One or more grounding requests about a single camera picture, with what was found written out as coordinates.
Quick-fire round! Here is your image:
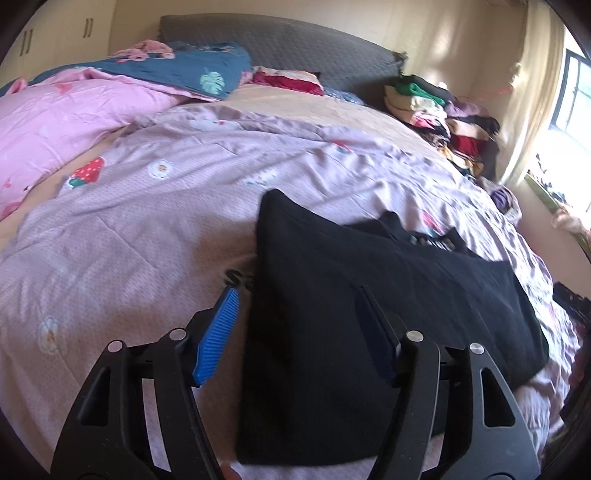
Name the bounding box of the purple strawberry print bedsheet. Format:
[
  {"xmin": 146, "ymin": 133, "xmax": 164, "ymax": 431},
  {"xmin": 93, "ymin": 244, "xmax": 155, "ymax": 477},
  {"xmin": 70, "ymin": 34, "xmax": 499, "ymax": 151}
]
[{"xmin": 0, "ymin": 108, "xmax": 583, "ymax": 480}]

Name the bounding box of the cream wardrobe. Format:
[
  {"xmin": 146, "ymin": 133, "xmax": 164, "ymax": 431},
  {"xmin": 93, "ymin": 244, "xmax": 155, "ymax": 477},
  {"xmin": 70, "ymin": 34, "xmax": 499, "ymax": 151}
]
[{"xmin": 0, "ymin": 0, "xmax": 121, "ymax": 86}]

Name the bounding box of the window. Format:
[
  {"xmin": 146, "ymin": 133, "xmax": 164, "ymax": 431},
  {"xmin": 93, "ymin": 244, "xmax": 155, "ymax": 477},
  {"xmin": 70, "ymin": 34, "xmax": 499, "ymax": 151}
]
[{"xmin": 551, "ymin": 46, "xmax": 591, "ymax": 139}]

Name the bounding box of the beige bed sheet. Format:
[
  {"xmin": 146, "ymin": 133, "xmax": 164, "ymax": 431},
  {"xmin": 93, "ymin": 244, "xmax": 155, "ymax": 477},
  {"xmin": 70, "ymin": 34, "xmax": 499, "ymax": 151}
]
[{"xmin": 185, "ymin": 83, "xmax": 444, "ymax": 153}]

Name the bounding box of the blue leaf print quilt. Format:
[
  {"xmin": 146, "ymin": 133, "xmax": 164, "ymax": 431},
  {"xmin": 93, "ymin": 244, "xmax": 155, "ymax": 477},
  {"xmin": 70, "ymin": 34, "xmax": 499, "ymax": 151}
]
[{"xmin": 28, "ymin": 41, "xmax": 252, "ymax": 102}]

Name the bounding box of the black shirt with orange patches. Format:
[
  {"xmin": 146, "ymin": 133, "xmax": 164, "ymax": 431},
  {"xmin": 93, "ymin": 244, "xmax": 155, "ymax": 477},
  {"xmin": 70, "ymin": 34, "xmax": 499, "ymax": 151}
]
[{"xmin": 235, "ymin": 189, "xmax": 550, "ymax": 467}]

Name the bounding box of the red pillow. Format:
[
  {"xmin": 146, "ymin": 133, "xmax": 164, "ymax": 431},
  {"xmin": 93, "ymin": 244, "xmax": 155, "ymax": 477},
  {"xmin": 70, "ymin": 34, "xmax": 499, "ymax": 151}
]
[{"xmin": 252, "ymin": 67, "xmax": 324, "ymax": 95}]

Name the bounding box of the blue patterned pillow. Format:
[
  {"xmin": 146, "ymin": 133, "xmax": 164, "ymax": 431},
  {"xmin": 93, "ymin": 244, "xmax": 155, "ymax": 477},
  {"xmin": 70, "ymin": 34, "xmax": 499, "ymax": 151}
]
[{"xmin": 321, "ymin": 87, "xmax": 368, "ymax": 106}]

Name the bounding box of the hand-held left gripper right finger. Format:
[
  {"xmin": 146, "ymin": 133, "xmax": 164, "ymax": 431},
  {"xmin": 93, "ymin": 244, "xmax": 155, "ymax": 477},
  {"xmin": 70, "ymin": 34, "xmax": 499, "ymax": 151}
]
[{"xmin": 353, "ymin": 285, "xmax": 541, "ymax": 480}]

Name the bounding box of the pile of folded clothes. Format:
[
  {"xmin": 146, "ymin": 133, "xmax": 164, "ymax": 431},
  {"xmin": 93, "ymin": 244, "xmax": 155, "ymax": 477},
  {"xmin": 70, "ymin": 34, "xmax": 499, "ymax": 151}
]
[{"xmin": 383, "ymin": 76, "xmax": 502, "ymax": 181}]

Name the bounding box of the pink quilt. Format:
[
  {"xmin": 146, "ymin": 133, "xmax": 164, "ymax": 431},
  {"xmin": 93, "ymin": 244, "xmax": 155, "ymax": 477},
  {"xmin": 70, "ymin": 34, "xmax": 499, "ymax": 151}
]
[{"xmin": 0, "ymin": 67, "xmax": 185, "ymax": 220}]

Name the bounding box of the purple crumpled cloth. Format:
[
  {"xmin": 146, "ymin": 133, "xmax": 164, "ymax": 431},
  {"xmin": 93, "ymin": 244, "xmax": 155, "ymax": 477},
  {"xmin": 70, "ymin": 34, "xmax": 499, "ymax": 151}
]
[{"xmin": 480, "ymin": 180, "xmax": 522, "ymax": 227}]

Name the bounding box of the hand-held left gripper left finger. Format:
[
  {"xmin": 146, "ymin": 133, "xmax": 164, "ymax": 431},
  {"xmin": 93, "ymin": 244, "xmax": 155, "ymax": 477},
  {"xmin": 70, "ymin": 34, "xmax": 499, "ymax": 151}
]
[{"xmin": 51, "ymin": 284, "xmax": 241, "ymax": 480}]

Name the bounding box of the cream curtain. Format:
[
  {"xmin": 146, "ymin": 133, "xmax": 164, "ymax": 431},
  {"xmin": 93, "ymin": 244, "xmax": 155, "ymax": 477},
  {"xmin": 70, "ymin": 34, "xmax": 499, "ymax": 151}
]
[{"xmin": 496, "ymin": 0, "xmax": 566, "ymax": 185}]

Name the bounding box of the grey padded headboard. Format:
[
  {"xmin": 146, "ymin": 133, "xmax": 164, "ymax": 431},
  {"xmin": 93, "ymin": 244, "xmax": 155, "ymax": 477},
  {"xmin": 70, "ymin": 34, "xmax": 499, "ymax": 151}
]
[{"xmin": 159, "ymin": 14, "xmax": 407, "ymax": 109}]

